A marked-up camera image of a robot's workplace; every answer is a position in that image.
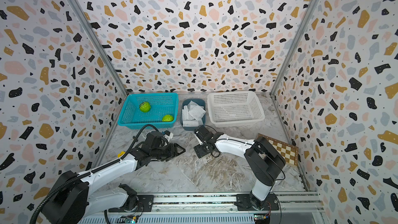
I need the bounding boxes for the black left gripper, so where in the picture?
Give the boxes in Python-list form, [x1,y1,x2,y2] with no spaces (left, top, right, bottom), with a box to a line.
[151,142,187,161]

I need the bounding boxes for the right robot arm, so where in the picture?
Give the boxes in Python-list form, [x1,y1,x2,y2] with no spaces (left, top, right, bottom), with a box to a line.
[194,125,286,211]

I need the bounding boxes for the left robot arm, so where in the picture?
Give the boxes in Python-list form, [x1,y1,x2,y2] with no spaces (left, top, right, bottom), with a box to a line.
[30,131,186,224]

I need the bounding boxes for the green custard apple in basket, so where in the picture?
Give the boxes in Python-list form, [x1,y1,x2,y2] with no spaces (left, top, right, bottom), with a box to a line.
[162,115,174,122]

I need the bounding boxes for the white foam nets pile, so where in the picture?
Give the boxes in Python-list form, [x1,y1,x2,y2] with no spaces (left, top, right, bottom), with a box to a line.
[181,101,207,128]

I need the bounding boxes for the green custard apple dark spots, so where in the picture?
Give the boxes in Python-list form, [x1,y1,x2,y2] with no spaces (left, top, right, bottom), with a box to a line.
[139,102,151,113]

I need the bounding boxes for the dark blue net bin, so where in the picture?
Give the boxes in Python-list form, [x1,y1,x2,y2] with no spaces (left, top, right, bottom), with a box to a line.
[180,99,207,131]

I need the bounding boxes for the white plastic basket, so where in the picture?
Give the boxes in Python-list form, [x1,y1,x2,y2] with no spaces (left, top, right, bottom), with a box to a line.
[207,91,265,128]

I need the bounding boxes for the teal plastic basket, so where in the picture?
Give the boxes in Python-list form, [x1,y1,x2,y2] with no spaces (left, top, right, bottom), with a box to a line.
[118,93,179,130]

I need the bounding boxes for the wooden chessboard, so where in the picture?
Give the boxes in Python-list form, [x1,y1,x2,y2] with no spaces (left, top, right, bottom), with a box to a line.
[257,133,299,167]

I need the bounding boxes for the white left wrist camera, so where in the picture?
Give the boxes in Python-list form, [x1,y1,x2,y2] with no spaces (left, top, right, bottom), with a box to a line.
[163,130,174,143]

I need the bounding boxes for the aluminium corner post left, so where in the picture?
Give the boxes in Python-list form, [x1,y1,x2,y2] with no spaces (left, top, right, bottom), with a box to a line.
[67,0,128,97]

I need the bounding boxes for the aluminium corner post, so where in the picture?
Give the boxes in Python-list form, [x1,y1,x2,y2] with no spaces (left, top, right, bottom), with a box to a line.
[67,0,128,97]
[270,0,319,97]

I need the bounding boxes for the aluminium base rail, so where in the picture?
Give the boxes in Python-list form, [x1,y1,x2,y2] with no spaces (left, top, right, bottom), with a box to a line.
[81,192,328,224]

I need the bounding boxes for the black corrugated cable conduit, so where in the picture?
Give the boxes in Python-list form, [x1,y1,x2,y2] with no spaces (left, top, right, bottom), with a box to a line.
[29,124,161,224]

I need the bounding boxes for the aluminium corner post right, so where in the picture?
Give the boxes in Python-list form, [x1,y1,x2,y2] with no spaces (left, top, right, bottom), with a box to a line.
[270,0,319,97]

